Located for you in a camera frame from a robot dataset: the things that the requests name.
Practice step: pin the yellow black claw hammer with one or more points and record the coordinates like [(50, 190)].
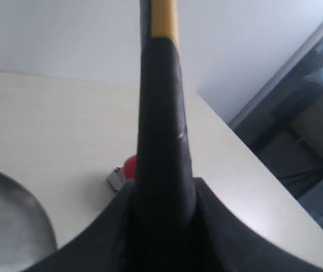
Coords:
[(164, 196)]

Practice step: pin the glass window with frame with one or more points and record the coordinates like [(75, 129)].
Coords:
[(283, 125)]

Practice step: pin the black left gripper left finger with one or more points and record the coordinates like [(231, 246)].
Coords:
[(101, 246)]

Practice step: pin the red dome push button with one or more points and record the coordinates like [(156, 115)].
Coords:
[(120, 175)]

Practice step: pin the round stainless steel plate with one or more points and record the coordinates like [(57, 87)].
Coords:
[(26, 233)]

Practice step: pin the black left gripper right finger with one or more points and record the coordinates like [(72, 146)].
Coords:
[(233, 246)]

